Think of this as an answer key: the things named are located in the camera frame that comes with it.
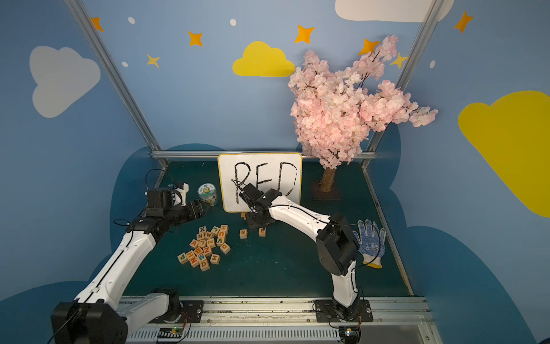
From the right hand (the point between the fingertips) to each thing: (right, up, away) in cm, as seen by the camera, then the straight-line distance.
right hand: (257, 222), depth 87 cm
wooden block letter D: (-21, -16, -4) cm, 26 cm away
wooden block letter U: (-16, -6, +4) cm, 17 cm away
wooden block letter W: (-22, -14, -3) cm, 26 cm away
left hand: (-20, +8, -5) cm, 22 cm away
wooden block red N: (-25, -15, -3) cm, 29 cm away
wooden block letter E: (+2, -6, +6) cm, 9 cm away
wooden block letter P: (-30, -14, -3) cm, 33 cm away
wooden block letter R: (-7, -6, +4) cm, 10 cm away
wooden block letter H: (-27, -13, -1) cm, 30 cm away
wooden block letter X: (-25, -4, +6) cm, 26 cm away
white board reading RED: (+10, +21, +2) cm, 23 cm away
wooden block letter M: (-17, -14, -3) cm, 22 cm away
